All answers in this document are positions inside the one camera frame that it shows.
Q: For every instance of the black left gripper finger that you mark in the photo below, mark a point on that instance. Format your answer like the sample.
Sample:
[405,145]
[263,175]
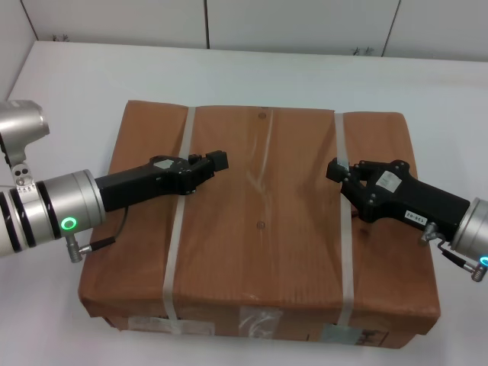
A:
[218,161]
[197,160]

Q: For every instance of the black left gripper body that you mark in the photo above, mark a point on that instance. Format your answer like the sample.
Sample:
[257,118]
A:
[145,183]

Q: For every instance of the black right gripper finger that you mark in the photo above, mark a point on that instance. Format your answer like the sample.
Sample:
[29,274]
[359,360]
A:
[351,172]
[333,171]

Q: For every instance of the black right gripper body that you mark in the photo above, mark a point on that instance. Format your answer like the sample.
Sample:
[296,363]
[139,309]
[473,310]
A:
[404,198]

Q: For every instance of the brown cardboard box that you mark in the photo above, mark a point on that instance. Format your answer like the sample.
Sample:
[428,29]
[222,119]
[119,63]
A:
[263,248]

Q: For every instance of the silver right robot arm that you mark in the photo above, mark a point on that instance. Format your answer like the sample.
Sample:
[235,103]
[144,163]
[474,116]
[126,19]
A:
[476,228]

